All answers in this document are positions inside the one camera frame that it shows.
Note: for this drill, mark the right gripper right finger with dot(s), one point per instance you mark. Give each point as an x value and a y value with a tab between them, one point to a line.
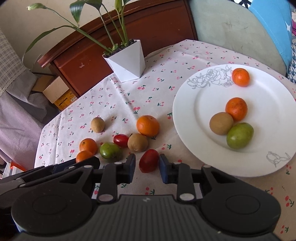
180	174

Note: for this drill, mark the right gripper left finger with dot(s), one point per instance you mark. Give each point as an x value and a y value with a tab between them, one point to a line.
111	176

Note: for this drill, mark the green fruit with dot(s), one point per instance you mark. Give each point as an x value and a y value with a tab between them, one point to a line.
240	135
110	151

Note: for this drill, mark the red cherry tomato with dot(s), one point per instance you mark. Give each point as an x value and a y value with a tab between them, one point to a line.
149	161
121	140

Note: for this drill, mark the orange mandarin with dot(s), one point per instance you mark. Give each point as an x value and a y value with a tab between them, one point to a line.
148	126
241	77
83	155
88	144
237	108

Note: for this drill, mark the cherry print tablecloth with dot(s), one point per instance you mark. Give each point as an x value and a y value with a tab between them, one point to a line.
121	104

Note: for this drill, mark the cardboard box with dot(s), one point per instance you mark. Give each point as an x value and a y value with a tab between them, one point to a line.
55	90

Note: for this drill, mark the white geometric plant pot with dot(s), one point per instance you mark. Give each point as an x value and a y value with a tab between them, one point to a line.
128	64

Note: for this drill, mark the white plate with rose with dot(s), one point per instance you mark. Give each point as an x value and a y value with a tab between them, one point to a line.
271	112

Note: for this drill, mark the houndstooth sofa cover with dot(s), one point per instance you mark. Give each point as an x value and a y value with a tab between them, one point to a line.
291	73

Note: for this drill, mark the grey-green sofa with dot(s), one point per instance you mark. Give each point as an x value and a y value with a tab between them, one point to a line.
227	24

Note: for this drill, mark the green leafy plant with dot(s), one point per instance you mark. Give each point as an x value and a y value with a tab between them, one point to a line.
118	20

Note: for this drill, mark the blue printed blanket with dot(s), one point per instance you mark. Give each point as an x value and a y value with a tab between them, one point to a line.
276	18

